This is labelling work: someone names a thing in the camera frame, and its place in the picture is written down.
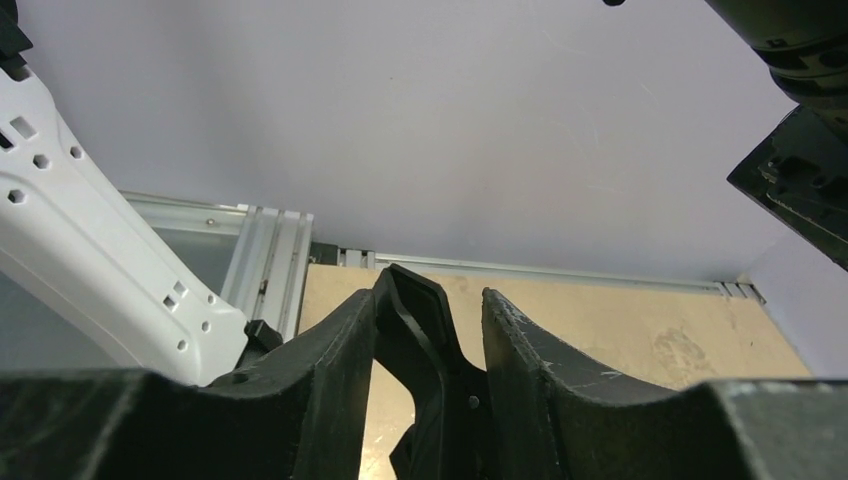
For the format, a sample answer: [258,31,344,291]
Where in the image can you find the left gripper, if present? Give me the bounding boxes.
[709,0,847,268]

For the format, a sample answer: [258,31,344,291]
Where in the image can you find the black round-base mic stand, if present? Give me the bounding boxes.
[373,264,502,479]

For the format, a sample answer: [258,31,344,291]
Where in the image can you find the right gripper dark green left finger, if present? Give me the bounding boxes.
[1,289,376,479]

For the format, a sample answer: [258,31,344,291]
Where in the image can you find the aluminium frame rails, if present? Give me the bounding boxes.
[119,190,766,342]

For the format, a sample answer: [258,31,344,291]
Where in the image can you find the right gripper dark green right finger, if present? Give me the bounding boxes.
[482,288,847,479]

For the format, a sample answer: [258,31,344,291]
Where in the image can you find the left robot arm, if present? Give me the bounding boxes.
[1,1,847,385]

